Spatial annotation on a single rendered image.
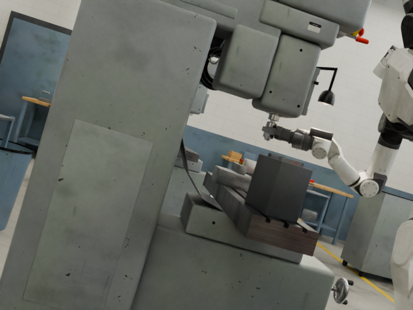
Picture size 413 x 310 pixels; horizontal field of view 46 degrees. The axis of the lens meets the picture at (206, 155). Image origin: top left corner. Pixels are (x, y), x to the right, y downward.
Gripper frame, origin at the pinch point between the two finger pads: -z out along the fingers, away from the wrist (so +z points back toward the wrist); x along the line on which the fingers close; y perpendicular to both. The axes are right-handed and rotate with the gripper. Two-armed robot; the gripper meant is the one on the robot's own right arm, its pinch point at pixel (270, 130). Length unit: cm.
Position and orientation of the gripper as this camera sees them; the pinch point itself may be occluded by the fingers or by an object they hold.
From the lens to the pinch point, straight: 214.2
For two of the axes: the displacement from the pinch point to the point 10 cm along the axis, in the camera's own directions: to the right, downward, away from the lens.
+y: -2.8, 9.6, 0.4
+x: -2.6, -0.4, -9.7
